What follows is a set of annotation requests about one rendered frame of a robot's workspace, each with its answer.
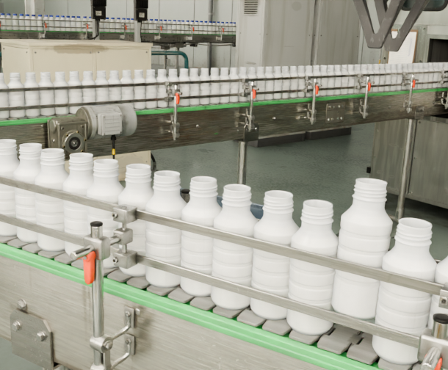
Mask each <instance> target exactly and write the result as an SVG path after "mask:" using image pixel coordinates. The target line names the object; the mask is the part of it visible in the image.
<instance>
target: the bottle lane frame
mask: <svg viewBox="0 0 448 370"><path fill-rule="evenodd" d="M191 301H192V300H190V301H189V302H186V303H182V302H179V301H176V300H172V299H170V298H168V294H166V295H164V296H160V295H158V294H154V293H151V292H149V291H147V287H146V288H144V289H139V288H136V287H133V286H130V285H127V281H125V282H122V283H121V282H118V281H116V280H112V279H109V278H108V277H107V275H105V276H104V334H106V335H109V336H111V335H113V334H115V333H116V332H118V331H119V330H122V329H123V328H124V327H125V325H124V307H125V306H127V307H130V308H133V309H134V310H135V328H132V327H131V328H130V329H129V330H128V331H127V332H125V333H127V334H129V335H132V336H134V337H135V355H130V356H129V357H127V358H126V359H125V360H124V361H123V362H122V363H120V364H118V365H117V366H116V367H114V368H113V370H384V369H380V368H379V367H378V363H379V361H378V359H377V360H376V361H375V362H374V363H373V364H371V365H369V364H366V363H362V362H360V361H357V360H353V359H351V358H348V357H347V352H348V351H347V350H345V351H344V352H343V353H341V354H340V355H338V354H336V353H333V352H329V351H327V350H324V349H320V348H318V347H317V344H318V342H319V340H318V341H316V342H314V343H313V344H310V345H308V344H304V343H302V342H299V341H296V340H293V339H290V338H289V334H290V333H291V331H290V332H288V333H287V334H285V335H278V334H275V333H271V332H269V331H266V330H263V329H262V326H263V325H264V323H263V324H260V325H259V326H258V327H254V326H251V325H249V324H245V323H242V322H238V321H237V317H238V316H239V315H238V316H235V317H234V318H232V319H229V318H227V317H224V316H221V315H218V314H215V313H213V309H214V308H212V309H210V310H208V311H205V310H203V309H200V308H196V307H194V306H191V305H190V302H191ZM16 308H19V309H21V310H23V311H26V312H29V313H32V314H34V315H35V316H39V317H41V318H43V319H45V320H46V321H47V323H48V325H49V327H50V328H51V330H52V341H53V358H54V362H56V363H58V364H60V365H62V366H65V367H67V368H69V369H72V370H90V368H91V366H92V364H93V362H94V357H93V349H92V348H91V347H90V339H91V337H92V335H93V297H92V284H89V285H87V284H86V283H85V280H84V270H83V269H79V268H76V267H74V266H71V264H64V263H61V262H58V261H55V260H54V258H46V257H43V256H41V255H38V253H31V252H28V251H25V250H23V248H22V247H21V248H17V247H13V246H10V245H7V243H1V242H0V337H1V338H3V339H5V340H8V341H10V342H11V332H10V314H11V313H12V312H13V311H14V310H15V309H16ZM125 333H124V334H125ZM124 334H123V335H121V336H120V337H118V338H116V339H115V340H113V346H112V348H111V349H110V360H111V363H112V362H114V361H115V360H117V359H118V358H120V357H121V356H123V355H124V354H125V353H126V352H125V344H124Z"/></svg>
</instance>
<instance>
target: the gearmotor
mask: <svg viewBox="0 0 448 370"><path fill-rule="evenodd" d="M47 125H48V148H59V149H63V150H64V154H65V155H64V157H65V158H64V159H69V158H70V154H72V153H88V151H87V141H88V140H90V139H101V138H109V137H111V140H112V159H115V140H116V137H122V136H129V135H132V134H133V133H134V132H135V131H136V128H137V114H136V112H135V111H134V108H133V107H132V106H131V105H129V104H114V105H95V106H82V107H81V108H79V109H78V110H77V111H76V115H75V116H69V117H53V118H51V119H50V120H47Z"/></svg>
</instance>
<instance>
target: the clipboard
mask: <svg viewBox="0 0 448 370"><path fill-rule="evenodd" d="M399 30H400V29H391V33H392V37H393V38H395V37H396V36H397V34H398V32H399ZM417 36H418V30H415V29H411V30H410V32H409V34H408V36H407V37H406V39H405V41H404V43H403V44H402V46H401V47H400V49H399V51H398V52H393V51H389V55H388V61H387V64H397V63H400V64H402V63H407V64H408V63H414V59H415V53H416V42H417Z"/></svg>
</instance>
